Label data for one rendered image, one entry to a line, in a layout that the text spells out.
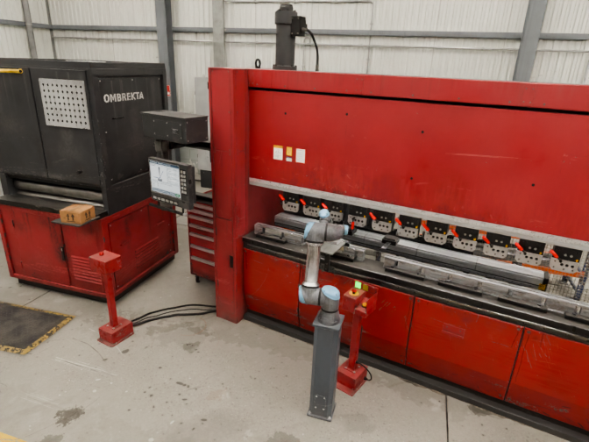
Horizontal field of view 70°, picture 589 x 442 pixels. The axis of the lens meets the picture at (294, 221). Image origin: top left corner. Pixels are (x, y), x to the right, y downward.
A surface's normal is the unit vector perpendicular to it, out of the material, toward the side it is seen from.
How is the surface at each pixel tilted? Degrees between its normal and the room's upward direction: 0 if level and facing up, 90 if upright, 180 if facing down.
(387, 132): 90
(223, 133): 90
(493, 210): 90
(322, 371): 90
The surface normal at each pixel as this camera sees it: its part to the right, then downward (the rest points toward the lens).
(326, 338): -0.30, 0.32
